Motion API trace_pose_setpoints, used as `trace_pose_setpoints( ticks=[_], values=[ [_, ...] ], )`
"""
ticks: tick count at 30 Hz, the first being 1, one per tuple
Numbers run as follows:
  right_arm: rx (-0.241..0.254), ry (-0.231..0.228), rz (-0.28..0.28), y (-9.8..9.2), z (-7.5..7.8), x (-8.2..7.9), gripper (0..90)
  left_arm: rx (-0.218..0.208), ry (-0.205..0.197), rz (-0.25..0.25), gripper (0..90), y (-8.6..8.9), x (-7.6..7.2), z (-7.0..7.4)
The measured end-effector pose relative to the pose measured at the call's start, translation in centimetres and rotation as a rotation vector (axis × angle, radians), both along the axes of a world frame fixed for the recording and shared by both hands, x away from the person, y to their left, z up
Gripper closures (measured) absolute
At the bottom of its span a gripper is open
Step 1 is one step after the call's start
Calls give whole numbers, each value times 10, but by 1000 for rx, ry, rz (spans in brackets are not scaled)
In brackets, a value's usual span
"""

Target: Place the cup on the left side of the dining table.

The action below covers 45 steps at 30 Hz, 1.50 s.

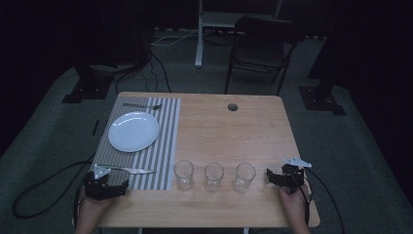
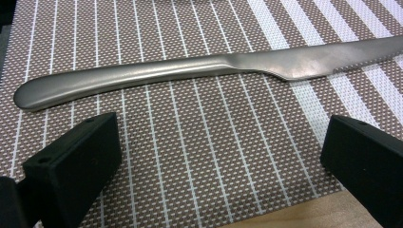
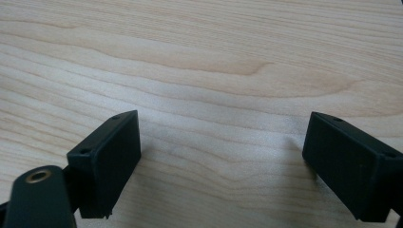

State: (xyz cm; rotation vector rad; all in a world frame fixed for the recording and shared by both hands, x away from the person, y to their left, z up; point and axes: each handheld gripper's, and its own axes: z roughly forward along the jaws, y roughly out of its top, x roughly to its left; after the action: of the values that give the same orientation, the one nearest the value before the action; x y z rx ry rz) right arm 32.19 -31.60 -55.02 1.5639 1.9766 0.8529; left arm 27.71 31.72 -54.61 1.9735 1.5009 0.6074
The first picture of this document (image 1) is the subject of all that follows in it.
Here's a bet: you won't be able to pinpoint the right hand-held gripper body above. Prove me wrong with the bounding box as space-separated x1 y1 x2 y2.
281 156 313 195

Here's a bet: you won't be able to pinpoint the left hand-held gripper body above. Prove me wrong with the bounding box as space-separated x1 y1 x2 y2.
83 163 115 201

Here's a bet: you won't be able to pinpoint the person's left hand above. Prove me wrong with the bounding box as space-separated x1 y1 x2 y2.
76 187 115 226

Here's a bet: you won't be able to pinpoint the person's right hand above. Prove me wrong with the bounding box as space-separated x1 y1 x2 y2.
279 182 312 226

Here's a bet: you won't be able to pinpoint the silver table knife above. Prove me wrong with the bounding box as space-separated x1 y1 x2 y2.
98 164 158 176

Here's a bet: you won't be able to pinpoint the clear drinking glass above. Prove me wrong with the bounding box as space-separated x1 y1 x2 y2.
204 162 225 193
232 162 257 194
172 159 195 192

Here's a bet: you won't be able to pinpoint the white round plate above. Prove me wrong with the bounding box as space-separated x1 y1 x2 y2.
107 111 161 153

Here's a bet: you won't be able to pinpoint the grey striped placemat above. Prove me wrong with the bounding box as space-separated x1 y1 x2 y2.
90 97 182 191

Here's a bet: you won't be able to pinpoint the silver fork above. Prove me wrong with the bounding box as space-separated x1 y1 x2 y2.
122 102 164 111

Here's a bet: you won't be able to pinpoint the black folding chair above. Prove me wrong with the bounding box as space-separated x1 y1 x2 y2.
223 15 305 97

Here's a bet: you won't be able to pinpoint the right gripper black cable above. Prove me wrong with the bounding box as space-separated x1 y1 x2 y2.
287 166 347 234

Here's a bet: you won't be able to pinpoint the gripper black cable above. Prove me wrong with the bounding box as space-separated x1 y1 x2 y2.
12 153 95 226
287 166 347 234

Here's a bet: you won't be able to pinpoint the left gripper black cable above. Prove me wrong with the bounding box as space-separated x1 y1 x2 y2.
12 153 95 226

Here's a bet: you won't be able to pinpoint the black stand base plate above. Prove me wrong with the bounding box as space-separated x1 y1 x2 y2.
61 65 114 104
297 85 347 117

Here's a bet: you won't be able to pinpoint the black floor cables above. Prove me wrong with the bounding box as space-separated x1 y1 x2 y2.
114 51 172 96

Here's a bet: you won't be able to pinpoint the white floor cable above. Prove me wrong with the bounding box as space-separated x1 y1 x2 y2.
150 28 212 48

